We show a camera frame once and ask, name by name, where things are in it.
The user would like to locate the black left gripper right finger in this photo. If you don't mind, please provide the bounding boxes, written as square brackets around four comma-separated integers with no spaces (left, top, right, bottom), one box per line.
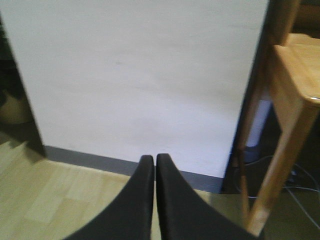
[156,153,256,240]

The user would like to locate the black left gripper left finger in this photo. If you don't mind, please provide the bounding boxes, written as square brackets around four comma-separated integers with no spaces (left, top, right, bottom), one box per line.
[66,155,154,240]

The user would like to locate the wooden desk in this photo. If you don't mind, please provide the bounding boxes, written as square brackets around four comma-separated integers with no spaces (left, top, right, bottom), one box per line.
[233,0,320,236]

